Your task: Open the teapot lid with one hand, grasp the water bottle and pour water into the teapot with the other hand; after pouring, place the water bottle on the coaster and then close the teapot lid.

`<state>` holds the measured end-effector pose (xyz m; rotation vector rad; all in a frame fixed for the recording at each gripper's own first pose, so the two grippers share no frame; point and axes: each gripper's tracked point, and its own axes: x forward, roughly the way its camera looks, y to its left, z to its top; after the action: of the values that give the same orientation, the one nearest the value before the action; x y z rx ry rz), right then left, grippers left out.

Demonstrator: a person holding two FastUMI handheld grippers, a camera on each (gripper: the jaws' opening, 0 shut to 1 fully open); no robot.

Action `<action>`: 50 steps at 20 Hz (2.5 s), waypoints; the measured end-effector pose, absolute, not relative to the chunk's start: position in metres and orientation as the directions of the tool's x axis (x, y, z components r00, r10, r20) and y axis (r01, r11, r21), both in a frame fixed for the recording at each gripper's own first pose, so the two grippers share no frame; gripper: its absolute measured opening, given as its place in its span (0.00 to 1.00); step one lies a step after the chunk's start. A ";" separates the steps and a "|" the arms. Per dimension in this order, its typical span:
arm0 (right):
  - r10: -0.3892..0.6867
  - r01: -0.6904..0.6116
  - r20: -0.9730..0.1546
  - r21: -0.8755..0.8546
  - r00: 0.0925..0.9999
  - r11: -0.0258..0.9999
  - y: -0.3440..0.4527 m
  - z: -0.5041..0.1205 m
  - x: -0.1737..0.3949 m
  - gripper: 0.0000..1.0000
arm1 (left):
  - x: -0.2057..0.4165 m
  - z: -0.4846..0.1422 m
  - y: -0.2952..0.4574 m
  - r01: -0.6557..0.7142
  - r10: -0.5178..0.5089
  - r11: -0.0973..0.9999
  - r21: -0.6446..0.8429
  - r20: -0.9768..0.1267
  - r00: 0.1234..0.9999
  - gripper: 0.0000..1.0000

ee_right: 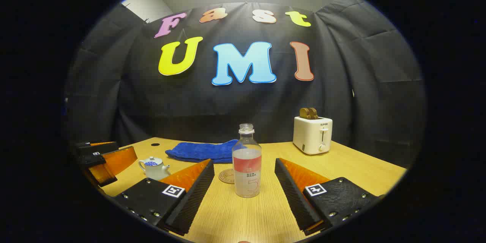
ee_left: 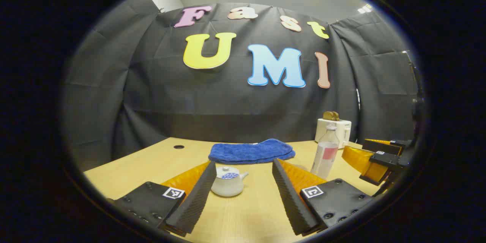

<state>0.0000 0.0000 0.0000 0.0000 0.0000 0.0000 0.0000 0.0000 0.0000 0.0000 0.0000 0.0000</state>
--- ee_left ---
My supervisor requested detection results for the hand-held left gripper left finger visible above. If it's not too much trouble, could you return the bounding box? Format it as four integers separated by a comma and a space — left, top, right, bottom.
107, 161, 217, 237

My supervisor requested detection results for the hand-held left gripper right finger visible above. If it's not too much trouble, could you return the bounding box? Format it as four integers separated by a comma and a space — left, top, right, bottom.
272, 158, 376, 237

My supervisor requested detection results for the clear plastic water bottle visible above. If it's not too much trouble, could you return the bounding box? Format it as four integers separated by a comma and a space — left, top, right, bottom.
311, 123, 340, 180

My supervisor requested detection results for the white ceramic teacup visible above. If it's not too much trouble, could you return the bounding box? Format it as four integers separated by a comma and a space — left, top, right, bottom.
211, 166, 249, 197

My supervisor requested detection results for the white toaster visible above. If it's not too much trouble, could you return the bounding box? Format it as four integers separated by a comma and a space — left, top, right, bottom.
315, 118, 352, 149

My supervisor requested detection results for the blue folded towel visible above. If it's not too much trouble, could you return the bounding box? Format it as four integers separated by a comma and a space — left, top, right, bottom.
208, 139, 296, 165

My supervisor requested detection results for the black backdrop cloth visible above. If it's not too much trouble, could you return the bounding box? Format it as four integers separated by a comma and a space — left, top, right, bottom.
63, 0, 422, 171

